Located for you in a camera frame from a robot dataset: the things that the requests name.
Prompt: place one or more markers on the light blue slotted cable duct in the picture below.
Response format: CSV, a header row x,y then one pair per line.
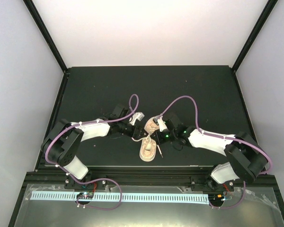
x,y
123,197

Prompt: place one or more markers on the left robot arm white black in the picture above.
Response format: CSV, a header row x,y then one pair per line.
x,y
62,143

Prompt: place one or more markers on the small circuit board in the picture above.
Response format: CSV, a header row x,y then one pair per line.
x,y
85,195
219,197

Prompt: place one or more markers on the white beige sneaker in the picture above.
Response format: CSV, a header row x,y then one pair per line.
x,y
150,123

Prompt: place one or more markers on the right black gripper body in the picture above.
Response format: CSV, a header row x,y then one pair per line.
x,y
162,140

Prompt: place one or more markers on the white shoelace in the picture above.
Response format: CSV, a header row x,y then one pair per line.
x,y
148,147

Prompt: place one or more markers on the black aluminium frame left post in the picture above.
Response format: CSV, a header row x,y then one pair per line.
x,y
45,33

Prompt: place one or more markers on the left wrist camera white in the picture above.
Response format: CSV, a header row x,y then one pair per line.
x,y
138,116

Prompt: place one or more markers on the right small circuit board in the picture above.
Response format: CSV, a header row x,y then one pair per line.
x,y
219,197

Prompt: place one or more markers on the black front frame rail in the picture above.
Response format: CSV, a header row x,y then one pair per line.
x,y
196,178

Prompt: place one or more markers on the black aluminium frame post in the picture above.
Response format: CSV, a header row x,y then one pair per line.
x,y
267,10
45,33

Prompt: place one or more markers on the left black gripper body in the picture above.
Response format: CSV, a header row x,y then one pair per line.
x,y
136,132

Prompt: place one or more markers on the left small circuit board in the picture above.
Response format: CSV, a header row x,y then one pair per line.
x,y
85,195

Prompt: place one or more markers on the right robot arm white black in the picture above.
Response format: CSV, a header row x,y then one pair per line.
x,y
245,158

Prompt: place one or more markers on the black aluminium frame right post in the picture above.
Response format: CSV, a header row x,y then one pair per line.
x,y
267,10

